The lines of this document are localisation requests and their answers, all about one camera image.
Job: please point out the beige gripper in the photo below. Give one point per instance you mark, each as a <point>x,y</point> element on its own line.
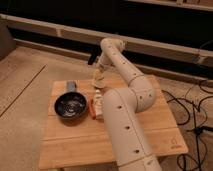
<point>98,79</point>

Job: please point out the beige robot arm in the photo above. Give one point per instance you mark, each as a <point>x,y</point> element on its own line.
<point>120,106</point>

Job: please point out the white eraser block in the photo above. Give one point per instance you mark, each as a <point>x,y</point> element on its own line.
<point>98,104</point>

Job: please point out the black ceramic bowl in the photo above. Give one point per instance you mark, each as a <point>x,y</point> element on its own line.
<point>70,105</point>

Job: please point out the orange carrot toy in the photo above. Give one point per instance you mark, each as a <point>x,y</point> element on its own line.
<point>91,109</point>

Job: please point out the wooden table board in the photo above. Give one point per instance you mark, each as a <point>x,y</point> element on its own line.
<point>85,141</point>

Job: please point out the black handle on arm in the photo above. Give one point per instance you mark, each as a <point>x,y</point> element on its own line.
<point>94,54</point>

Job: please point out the long beige shelf rail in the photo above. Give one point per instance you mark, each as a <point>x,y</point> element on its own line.
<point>148,47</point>

